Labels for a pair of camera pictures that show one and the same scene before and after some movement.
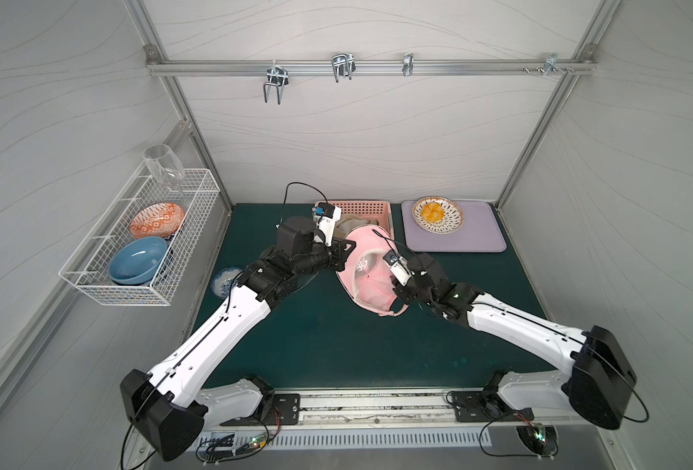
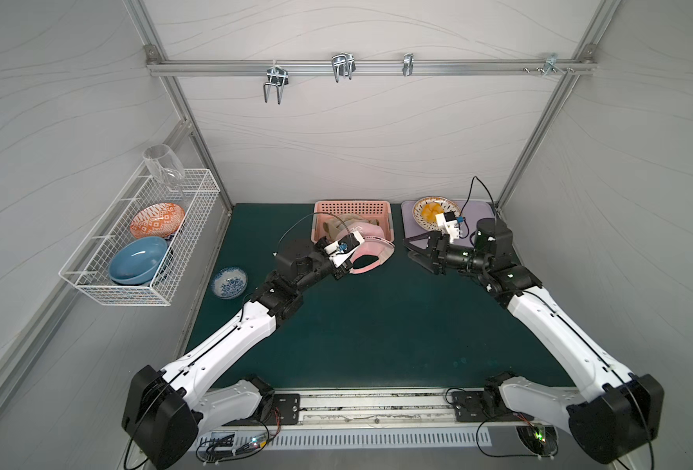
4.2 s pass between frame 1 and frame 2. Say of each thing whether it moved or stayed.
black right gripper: moved
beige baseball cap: stayed
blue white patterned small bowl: stayed
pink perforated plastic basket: stayed
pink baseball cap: moved
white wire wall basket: stayed
